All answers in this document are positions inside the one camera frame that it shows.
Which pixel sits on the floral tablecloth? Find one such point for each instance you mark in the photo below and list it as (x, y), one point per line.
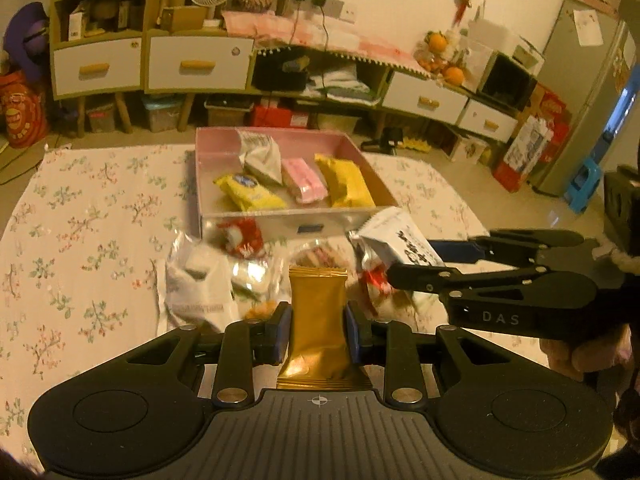
(90, 220)

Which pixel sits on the small white box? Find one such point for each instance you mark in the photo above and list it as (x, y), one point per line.
(75, 22)

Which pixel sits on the brown cardboard box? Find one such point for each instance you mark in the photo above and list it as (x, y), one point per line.
(182, 15)

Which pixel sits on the pale storage bin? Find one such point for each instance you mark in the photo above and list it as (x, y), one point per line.
(337, 121)

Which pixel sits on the black storage box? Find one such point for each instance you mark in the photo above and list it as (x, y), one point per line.
(277, 77)

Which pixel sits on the orange red printed bag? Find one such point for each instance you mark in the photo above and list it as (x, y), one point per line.
(20, 110)

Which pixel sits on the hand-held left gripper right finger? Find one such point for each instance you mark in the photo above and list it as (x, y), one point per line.
(350, 332)

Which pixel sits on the red cardboard box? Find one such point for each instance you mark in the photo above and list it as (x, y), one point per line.
(272, 116)

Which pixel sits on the pink gift box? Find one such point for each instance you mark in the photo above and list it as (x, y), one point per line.
(220, 160)

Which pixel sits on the dark red candy packet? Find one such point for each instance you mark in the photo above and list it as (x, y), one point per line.
(377, 285)

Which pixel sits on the white cartoon carton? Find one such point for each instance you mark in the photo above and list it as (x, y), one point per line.
(467, 149)

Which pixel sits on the clear packet pink snack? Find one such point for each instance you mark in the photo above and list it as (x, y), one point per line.
(320, 257)

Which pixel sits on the black device on floor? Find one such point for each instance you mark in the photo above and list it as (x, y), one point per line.
(387, 140)

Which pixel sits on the yellow packet blue label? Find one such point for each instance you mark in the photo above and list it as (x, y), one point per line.
(250, 192)

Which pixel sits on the white packet grey print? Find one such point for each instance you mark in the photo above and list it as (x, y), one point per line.
(200, 285)
(260, 157)

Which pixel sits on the clear packet orange cookie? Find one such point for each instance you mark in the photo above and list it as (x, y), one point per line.
(260, 310)

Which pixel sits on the white printed bag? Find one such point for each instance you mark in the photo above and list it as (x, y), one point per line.
(532, 142)

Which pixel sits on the person's right hand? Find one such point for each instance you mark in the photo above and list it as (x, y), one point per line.
(585, 360)

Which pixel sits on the long wooden cabinet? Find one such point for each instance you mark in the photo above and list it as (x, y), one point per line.
(155, 0)

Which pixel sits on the plain yellow snack bag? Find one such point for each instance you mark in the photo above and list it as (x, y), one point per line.
(347, 182)

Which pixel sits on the yellow toy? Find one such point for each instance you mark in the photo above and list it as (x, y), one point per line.
(415, 145)

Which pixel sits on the white appliance box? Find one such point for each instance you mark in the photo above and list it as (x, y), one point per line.
(492, 35)

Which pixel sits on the red white small packet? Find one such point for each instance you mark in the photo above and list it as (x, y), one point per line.
(242, 235)

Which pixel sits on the clear bin black lid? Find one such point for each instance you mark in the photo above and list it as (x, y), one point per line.
(227, 110)

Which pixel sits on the blue plastic stool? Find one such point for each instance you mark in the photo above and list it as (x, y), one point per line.
(582, 185)

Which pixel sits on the small white drawer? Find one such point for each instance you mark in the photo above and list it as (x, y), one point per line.
(487, 121)

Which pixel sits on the wall socket panel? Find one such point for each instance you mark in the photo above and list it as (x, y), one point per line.
(325, 5)

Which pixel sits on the orange fruit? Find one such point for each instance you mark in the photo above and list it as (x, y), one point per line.
(437, 41)
(455, 75)

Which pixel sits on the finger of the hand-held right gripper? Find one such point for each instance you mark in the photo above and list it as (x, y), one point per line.
(420, 277)
(450, 251)

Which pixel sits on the clear storage bin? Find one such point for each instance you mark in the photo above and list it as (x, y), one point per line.
(100, 115)

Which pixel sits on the purple plush toy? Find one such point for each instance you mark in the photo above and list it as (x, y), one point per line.
(27, 35)

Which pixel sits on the pink lace cloth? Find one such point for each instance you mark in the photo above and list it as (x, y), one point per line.
(310, 35)

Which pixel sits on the clear bin blue lid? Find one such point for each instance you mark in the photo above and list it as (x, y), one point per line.
(162, 112)

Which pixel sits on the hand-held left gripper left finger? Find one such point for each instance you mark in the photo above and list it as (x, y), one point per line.
(285, 335)

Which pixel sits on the white packet bold black print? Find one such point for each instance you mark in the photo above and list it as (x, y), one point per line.
(400, 240)

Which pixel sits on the grey refrigerator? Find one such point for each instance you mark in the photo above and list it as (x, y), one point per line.
(585, 95)

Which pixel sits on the black microwave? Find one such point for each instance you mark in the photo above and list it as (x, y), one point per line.
(505, 80)

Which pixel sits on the gold snack packet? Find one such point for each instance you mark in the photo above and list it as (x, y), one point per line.
(317, 330)

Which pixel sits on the person's right forearm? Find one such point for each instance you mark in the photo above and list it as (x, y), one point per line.
(625, 262)

